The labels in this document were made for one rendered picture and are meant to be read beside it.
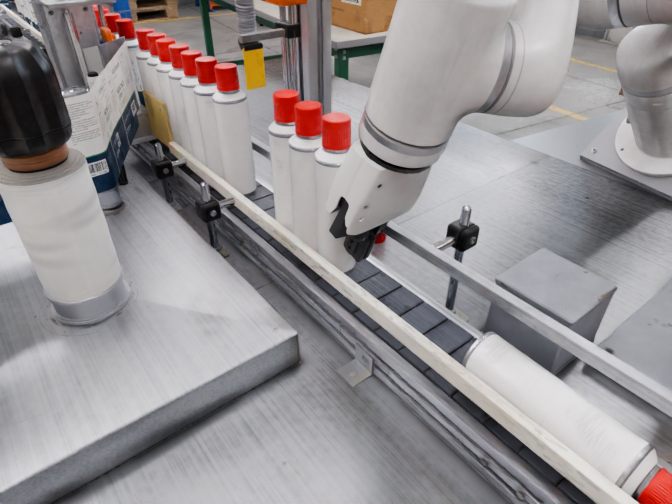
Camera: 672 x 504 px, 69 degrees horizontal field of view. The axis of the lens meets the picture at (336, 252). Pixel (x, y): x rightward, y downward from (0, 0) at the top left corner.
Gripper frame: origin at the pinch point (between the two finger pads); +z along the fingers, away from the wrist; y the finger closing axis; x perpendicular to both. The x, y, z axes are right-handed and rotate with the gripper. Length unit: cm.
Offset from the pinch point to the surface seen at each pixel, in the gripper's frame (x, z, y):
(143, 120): -56, 22, 5
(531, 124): -99, 136, -281
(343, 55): -127, 71, -114
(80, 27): -67, 8, 10
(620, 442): 31.2, -10.1, 0.7
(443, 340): 15.0, 1.2, -0.9
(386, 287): 5.0, 4.9, -2.2
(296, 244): -6.3, 5.3, 4.1
